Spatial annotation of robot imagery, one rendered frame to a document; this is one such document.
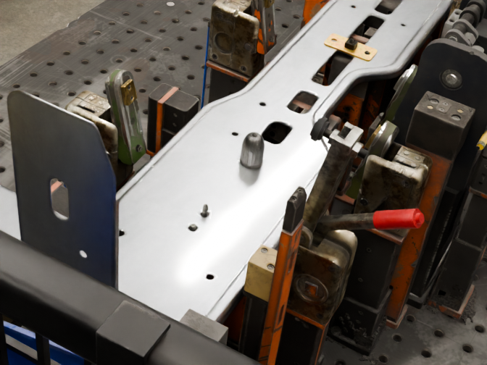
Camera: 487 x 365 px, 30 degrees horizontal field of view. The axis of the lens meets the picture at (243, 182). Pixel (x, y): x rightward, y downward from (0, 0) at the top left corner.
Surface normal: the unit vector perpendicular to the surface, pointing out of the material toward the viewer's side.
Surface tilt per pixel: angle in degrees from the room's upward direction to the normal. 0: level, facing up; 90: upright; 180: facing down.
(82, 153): 90
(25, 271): 0
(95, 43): 0
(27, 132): 90
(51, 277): 0
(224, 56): 90
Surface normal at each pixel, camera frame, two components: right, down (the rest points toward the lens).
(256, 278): -0.48, 0.56
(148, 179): 0.10, -0.73
